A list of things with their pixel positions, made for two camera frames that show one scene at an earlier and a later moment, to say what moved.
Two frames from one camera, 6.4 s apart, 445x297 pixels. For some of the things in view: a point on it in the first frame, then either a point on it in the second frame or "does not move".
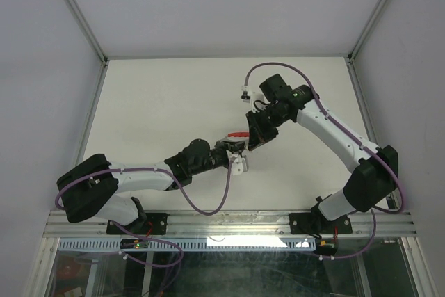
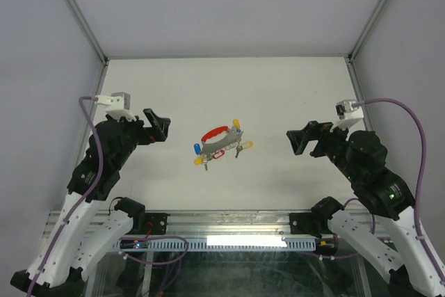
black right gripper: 258,135 -> 298,138
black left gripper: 232,147 -> 159,125
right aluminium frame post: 376,11 does not move
